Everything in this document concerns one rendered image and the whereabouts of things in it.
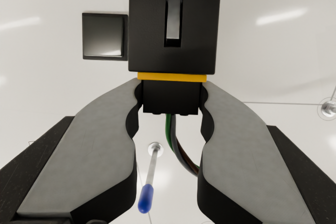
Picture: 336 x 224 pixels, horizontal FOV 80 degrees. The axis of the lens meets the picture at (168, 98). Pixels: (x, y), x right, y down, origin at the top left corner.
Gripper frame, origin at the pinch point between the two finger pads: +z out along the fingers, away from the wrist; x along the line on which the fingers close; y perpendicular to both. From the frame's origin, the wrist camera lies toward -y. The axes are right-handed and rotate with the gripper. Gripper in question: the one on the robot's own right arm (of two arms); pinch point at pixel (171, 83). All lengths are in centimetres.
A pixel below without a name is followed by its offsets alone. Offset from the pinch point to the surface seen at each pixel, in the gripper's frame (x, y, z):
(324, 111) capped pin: 14.2, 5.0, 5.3
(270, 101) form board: 9.2, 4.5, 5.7
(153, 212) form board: -1.3, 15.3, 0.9
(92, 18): -7.0, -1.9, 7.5
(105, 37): -5.8, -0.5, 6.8
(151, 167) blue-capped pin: -1.2, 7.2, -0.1
